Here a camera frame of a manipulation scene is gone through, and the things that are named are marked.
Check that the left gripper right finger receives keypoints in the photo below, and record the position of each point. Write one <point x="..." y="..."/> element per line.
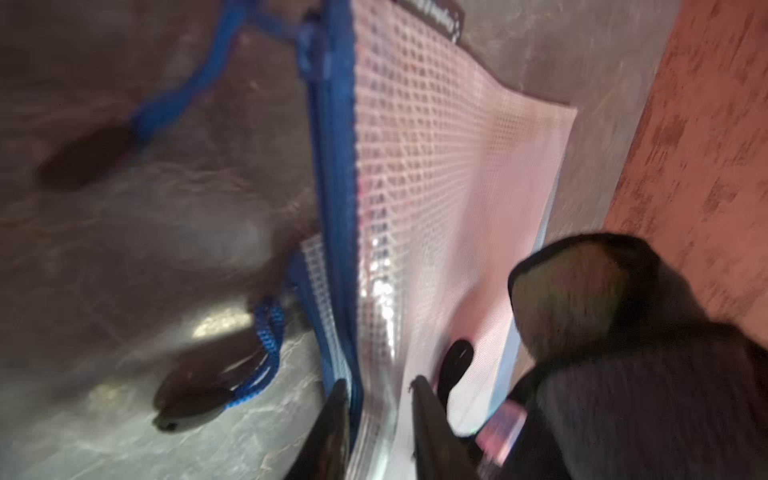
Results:
<point x="438" y="452"/>

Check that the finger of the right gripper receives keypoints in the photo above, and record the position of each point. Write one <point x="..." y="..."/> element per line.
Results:
<point x="455" y="364"/>

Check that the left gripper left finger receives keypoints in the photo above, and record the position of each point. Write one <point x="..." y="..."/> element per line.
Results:
<point x="325" y="452"/>

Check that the white mesh document bag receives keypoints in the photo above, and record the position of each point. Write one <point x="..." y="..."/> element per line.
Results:
<point x="433" y="180"/>

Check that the blue mesh document bag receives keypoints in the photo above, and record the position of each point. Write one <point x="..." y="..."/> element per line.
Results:
<point x="307" y="279"/>

